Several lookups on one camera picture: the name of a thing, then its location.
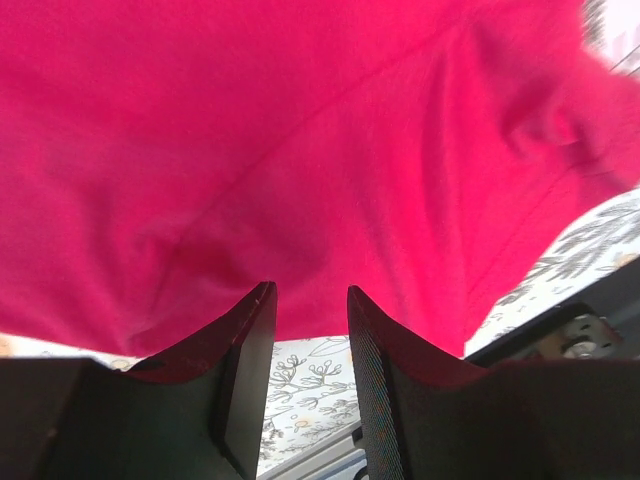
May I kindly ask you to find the pink t shirt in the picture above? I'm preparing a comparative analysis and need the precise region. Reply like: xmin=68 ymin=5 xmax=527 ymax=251
xmin=0 ymin=0 xmax=640 ymax=359

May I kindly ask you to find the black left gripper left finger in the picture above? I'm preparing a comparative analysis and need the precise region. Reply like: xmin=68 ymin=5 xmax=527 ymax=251
xmin=1 ymin=282 xmax=277 ymax=479

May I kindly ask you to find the aluminium frame rail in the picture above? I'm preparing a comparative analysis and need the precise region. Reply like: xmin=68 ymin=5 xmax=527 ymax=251
xmin=258 ymin=422 xmax=368 ymax=480

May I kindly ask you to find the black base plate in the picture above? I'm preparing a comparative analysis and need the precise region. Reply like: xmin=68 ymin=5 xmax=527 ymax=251
xmin=466 ymin=260 xmax=639 ymax=367

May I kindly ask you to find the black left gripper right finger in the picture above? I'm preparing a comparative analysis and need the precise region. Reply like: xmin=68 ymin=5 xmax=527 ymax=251
xmin=347 ymin=286 xmax=639 ymax=479

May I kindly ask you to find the floral table mat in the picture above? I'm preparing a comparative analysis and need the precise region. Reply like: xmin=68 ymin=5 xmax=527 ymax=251
xmin=0 ymin=0 xmax=640 ymax=456

